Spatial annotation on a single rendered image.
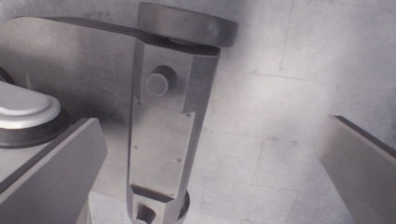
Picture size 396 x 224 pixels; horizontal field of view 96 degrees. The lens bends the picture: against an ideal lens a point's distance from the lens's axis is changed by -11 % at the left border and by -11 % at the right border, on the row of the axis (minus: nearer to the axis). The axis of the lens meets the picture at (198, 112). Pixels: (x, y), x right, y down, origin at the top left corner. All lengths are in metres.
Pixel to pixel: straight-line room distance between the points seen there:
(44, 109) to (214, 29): 0.32
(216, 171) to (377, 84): 0.52
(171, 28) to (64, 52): 0.25
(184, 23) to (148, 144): 0.25
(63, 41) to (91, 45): 0.07
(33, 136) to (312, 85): 0.61
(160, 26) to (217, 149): 0.42
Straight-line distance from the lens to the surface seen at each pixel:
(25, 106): 0.42
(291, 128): 0.62
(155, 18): 0.36
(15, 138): 0.41
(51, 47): 0.52
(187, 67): 0.33
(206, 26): 0.34
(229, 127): 0.60
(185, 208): 0.67
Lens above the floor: 0.53
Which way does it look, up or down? 64 degrees down
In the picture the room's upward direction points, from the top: 157 degrees counter-clockwise
